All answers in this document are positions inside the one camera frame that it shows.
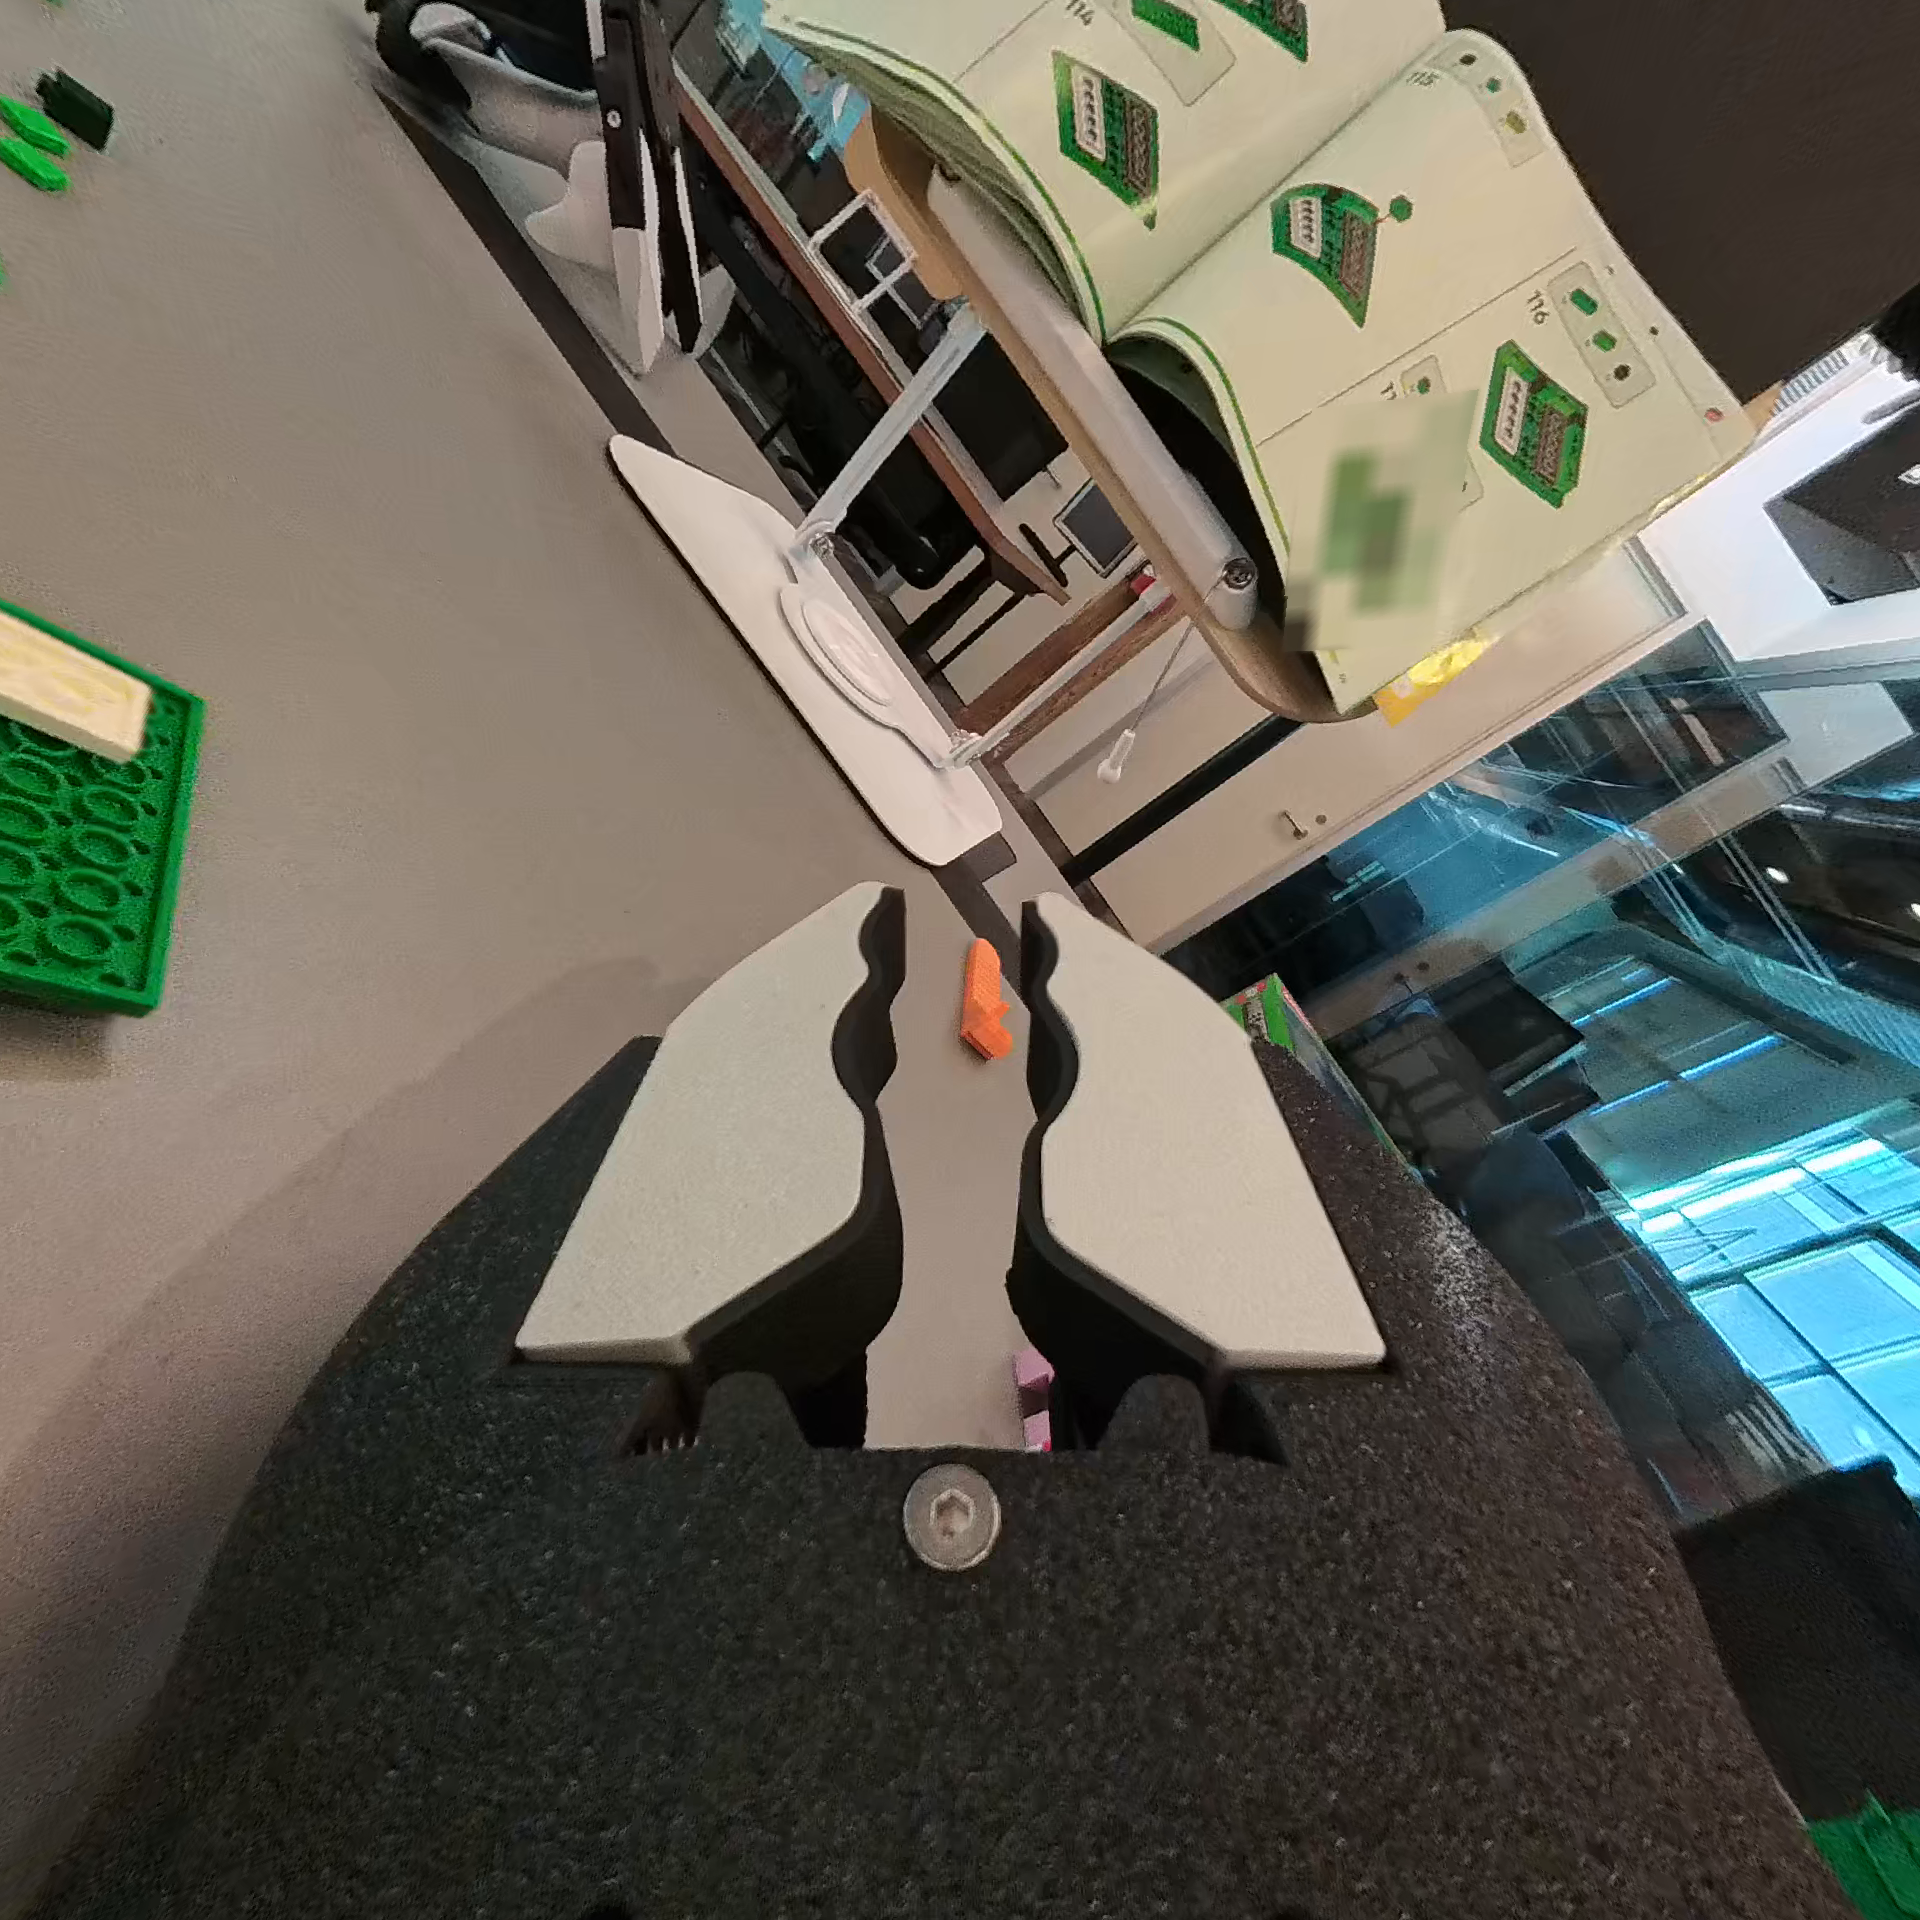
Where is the glass railing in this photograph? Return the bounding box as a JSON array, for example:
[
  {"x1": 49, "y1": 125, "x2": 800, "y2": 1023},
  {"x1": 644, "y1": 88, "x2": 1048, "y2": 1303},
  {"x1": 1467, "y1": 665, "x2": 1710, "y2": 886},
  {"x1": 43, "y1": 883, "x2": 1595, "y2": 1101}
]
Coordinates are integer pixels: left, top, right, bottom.
[{"x1": 1160, "y1": 622, "x2": 1920, "y2": 1501}]

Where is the wooden office desk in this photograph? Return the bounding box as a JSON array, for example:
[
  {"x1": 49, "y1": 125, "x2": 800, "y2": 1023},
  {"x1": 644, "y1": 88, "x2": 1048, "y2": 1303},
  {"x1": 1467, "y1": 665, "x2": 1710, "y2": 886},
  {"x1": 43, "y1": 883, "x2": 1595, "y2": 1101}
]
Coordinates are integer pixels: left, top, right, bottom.
[{"x1": 673, "y1": 88, "x2": 1073, "y2": 601}]

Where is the white book stand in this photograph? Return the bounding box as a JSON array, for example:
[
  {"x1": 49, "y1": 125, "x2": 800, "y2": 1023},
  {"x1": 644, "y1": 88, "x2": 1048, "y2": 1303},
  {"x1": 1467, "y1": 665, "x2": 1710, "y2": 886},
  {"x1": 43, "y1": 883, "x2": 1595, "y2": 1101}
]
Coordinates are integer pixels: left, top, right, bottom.
[{"x1": 607, "y1": 112, "x2": 1383, "y2": 865}]

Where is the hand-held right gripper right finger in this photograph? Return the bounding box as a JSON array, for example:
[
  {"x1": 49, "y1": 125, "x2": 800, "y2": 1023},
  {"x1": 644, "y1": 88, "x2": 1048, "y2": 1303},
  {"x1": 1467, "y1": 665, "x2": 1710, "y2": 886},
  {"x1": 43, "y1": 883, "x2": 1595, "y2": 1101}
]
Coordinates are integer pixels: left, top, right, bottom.
[{"x1": 1001, "y1": 894, "x2": 1387, "y2": 1453}]

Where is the green box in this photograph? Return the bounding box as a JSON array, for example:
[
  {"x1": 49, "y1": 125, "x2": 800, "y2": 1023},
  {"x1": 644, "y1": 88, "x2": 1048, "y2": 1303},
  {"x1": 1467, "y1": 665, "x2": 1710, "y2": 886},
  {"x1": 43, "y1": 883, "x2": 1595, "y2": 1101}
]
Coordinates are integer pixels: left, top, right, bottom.
[{"x1": 1222, "y1": 971, "x2": 1328, "y2": 1059}]

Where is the green lego baseplate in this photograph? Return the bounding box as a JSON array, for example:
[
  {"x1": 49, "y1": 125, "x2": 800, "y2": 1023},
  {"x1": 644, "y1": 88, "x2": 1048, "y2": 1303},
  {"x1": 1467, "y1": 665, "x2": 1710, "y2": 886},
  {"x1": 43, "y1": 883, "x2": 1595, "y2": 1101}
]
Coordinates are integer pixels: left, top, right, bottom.
[{"x1": 0, "y1": 598, "x2": 208, "y2": 1019}]

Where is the black box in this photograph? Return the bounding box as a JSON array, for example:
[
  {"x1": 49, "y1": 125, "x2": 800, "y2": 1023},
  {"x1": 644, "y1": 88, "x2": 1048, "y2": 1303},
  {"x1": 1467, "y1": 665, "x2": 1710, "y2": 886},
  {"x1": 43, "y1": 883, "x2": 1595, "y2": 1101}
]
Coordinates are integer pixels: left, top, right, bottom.
[{"x1": 1761, "y1": 438, "x2": 1920, "y2": 605}]

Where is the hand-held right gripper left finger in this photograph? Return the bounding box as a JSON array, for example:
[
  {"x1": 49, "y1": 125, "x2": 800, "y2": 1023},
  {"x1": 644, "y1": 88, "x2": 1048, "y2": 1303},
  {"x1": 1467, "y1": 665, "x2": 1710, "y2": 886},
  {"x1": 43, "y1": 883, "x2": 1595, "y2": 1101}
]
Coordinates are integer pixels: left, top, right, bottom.
[{"x1": 515, "y1": 883, "x2": 912, "y2": 1453}]

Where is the lego instruction booklet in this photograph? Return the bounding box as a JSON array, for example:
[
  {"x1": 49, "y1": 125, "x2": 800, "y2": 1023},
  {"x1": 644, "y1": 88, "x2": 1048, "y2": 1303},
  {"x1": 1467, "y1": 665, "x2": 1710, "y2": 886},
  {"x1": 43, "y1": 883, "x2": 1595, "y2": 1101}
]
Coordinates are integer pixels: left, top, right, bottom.
[{"x1": 766, "y1": 0, "x2": 1757, "y2": 713}]

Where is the small grey screen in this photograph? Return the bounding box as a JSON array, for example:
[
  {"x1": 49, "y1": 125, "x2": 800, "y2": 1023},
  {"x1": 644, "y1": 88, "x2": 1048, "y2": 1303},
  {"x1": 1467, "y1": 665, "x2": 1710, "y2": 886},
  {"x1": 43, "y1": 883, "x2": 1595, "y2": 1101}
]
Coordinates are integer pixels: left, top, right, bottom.
[{"x1": 1053, "y1": 483, "x2": 1145, "y2": 579}]

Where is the cream lego piece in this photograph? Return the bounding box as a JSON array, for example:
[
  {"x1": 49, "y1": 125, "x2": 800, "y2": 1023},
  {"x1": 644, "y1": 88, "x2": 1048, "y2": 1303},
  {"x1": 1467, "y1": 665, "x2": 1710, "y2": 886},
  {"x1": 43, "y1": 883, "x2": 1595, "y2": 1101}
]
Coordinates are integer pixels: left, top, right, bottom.
[{"x1": 0, "y1": 608, "x2": 155, "y2": 761}]

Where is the white cabinet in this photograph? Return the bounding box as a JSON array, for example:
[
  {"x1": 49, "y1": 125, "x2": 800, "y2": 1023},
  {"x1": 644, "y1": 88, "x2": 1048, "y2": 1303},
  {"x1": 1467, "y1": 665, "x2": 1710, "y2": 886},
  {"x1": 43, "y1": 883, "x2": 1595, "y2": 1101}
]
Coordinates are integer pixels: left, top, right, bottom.
[{"x1": 989, "y1": 532, "x2": 1705, "y2": 939}]

